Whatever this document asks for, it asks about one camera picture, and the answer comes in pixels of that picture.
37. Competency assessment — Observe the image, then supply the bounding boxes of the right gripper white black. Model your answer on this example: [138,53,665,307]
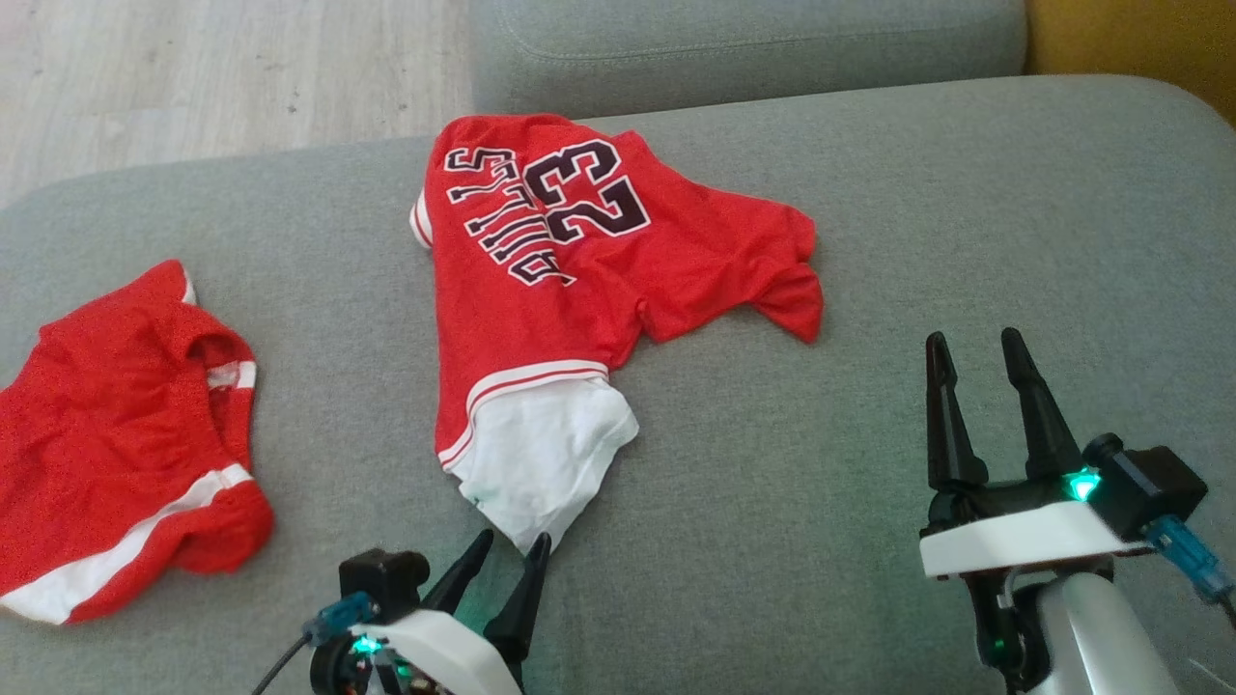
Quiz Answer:
[919,327,1150,692]

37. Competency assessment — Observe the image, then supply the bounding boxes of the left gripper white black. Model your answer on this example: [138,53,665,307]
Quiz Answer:
[309,528,552,695]

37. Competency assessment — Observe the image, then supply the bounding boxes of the red jersey with white sleeves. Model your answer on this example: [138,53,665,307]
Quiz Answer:
[409,113,825,557]

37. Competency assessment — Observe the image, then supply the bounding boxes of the red shorts with white stripes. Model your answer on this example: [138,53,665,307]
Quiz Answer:
[0,259,275,626]

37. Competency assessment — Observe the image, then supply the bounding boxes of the grey sofa seat cushion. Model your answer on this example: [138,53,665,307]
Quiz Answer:
[469,0,1027,120]
[0,74,1236,695]

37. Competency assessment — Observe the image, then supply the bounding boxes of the large yellow sofa backrest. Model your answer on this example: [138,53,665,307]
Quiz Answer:
[1024,0,1236,126]

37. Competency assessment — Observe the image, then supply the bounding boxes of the left cable with blue connector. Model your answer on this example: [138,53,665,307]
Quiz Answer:
[251,592,379,695]

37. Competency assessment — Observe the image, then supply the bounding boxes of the cable with blue connector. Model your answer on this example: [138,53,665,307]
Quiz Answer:
[1142,514,1236,619]
[251,592,379,695]

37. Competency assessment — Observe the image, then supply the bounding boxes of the right cable with blue connector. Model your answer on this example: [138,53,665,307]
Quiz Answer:
[1142,514,1236,619]

